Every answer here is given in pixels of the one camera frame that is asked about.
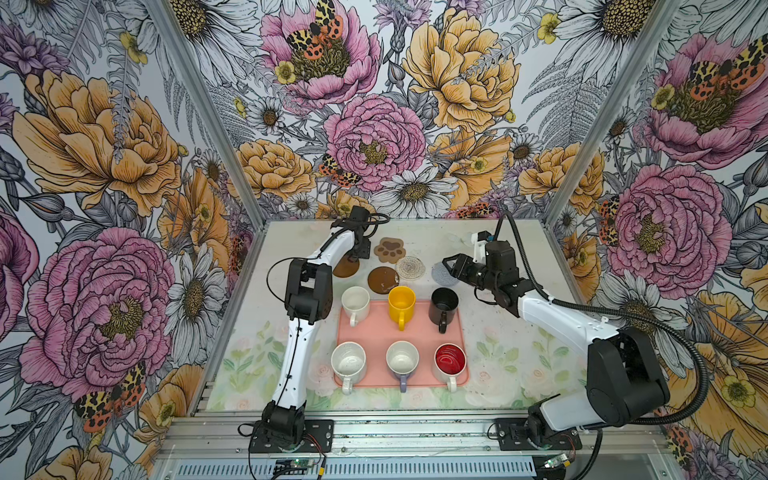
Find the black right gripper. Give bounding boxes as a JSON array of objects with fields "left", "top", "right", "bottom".
[{"left": 441, "top": 253, "right": 499, "bottom": 292}]

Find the cork paw print coaster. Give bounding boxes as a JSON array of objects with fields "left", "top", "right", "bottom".
[{"left": 373, "top": 237, "right": 407, "bottom": 264}]

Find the round dark wooden coaster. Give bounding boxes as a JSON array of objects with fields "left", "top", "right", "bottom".
[{"left": 333, "top": 256, "right": 360, "bottom": 278}]

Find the white multicolour woven coaster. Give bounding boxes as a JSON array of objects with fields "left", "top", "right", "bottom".
[{"left": 396, "top": 256, "right": 426, "bottom": 281}]

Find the scratched round wooden coaster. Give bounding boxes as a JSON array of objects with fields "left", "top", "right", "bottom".
[{"left": 367, "top": 266, "right": 400, "bottom": 295}]

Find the light blue woven coaster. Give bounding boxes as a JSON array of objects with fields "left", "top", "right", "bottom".
[{"left": 431, "top": 262, "right": 459, "bottom": 287}]

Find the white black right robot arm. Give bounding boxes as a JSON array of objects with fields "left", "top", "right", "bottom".
[{"left": 442, "top": 231, "right": 670, "bottom": 446}]

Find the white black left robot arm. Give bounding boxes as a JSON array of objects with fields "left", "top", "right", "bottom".
[{"left": 259, "top": 206, "right": 390, "bottom": 449}]

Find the black mug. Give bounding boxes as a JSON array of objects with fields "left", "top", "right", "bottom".
[{"left": 428, "top": 287, "right": 459, "bottom": 334}]

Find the yellow mug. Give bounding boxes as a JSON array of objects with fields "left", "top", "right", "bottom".
[{"left": 387, "top": 286, "right": 416, "bottom": 331}]

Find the white mug back left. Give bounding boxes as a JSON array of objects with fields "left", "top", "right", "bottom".
[{"left": 341, "top": 286, "right": 370, "bottom": 327}]

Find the white mug red inside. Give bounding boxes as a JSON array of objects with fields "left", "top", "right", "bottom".
[{"left": 432, "top": 343, "right": 467, "bottom": 393}]

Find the pink rectangular tray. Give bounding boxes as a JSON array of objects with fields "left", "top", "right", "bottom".
[{"left": 337, "top": 300, "right": 465, "bottom": 389}]

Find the white mug front left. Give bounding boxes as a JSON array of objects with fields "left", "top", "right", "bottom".
[{"left": 331, "top": 342, "right": 367, "bottom": 395}]

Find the small green circuit board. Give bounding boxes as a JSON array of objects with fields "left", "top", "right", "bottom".
[{"left": 271, "top": 458, "right": 327, "bottom": 480}]

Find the white mug purple handle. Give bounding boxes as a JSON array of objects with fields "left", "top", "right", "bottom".
[{"left": 386, "top": 340, "right": 420, "bottom": 393}]

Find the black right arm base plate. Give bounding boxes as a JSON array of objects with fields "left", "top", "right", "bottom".
[{"left": 486, "top": 417, "right": 582, "bottom": 452}]

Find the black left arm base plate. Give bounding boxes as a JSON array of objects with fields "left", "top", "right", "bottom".
[{"left": 247, "top": 419, "right": 335, "bottom": 454}]

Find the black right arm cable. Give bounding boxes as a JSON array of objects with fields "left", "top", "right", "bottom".
[{"left": 493, "top": 209, "right": 710, "bottom": 480}]

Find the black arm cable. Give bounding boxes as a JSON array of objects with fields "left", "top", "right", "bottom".
[
  {"left": 236, "top": 212, "right": 391, "bottom": 480},
  {"left": 493, "top": 209, "right": 710, "bottom": 480}
]

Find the aluminium corner post left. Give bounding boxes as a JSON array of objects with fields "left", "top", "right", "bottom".
[{"left": 147, "top": 1, "right": 266, "bottom": 233}]

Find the aluminium corner post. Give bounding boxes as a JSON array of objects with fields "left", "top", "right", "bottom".
[
  {"left": 147, "top": 1, "right": 266, "bottom": 233},
  {"left": 543, "top": 0, "right": 681, "bottom": 228}
]

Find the white vented cable duct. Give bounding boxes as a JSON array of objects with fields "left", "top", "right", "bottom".
[{"left": 165, "top": 456, "right": 536, "bottom": 479}]

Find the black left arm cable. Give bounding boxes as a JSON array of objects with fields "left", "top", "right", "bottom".
[{"left": 236, "top": 212, "right": 391, "bottom": 480}]

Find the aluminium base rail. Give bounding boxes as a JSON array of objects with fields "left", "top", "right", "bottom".
[{"left": 149, "top": 407, "right": 673, "bottom": 460}]

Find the aluminium corner post right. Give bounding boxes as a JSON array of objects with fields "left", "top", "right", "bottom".
[{"left": 543, "top": 0, "right": 681, "bottom": 228}]

